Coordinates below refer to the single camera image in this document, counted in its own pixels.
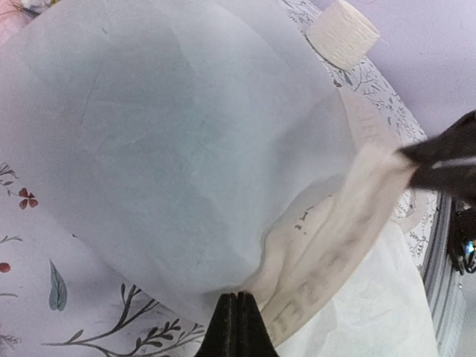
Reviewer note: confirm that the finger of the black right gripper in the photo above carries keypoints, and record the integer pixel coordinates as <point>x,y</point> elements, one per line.
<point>458,141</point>
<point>457,181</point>

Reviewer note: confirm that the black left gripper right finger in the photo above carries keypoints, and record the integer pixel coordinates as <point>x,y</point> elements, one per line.
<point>252,336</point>

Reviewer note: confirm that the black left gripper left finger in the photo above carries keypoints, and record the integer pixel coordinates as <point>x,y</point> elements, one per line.
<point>220,339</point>

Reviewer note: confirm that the cream printed ribbon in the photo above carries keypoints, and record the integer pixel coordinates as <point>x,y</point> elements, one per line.
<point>310,252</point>

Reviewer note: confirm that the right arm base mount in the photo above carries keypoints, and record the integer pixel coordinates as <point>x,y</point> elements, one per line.
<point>461,238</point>

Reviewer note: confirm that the aluminium front rail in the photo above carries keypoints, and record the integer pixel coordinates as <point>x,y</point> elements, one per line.
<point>443,285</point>

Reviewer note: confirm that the cream white mug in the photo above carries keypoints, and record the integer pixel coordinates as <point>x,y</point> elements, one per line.
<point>342,35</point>

